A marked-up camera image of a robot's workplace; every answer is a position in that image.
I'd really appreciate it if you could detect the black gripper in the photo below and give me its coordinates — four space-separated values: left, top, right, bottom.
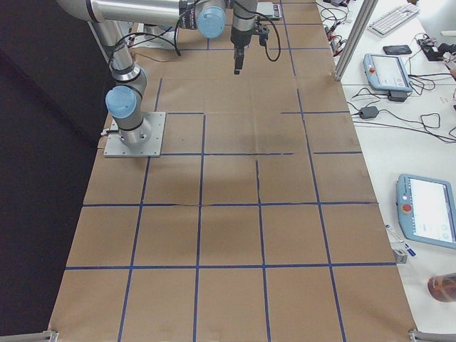
230 30 253 75

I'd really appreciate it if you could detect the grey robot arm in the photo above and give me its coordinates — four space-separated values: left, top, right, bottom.
58 1 259 147

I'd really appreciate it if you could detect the black power adapter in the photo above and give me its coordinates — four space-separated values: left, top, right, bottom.
358 106 379 120

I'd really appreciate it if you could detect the white keyboard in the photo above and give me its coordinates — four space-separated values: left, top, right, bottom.
367 3 420 37

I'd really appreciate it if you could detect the far teach pendant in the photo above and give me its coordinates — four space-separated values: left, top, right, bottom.
363 53 413 93

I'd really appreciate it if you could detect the teach pendant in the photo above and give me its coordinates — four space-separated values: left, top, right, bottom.
396 174 455 249
363 53 413 93

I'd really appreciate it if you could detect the black smartphone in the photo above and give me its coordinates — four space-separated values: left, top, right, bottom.
383 45 412 56

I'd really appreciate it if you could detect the brown paper table cover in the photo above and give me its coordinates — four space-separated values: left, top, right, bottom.
49 1 415 341

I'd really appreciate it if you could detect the near teach pendant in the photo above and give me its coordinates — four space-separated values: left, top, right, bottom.
396 174 455 249

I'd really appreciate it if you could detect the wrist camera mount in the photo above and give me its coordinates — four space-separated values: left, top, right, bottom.
254 21 269 47

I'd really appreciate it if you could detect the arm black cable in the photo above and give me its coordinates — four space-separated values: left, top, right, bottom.
254 6 282 62

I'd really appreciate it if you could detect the aluminium frame post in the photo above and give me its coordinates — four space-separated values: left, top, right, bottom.
333 0 378 81

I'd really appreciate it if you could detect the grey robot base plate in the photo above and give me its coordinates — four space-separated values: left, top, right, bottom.
103 112 166 157

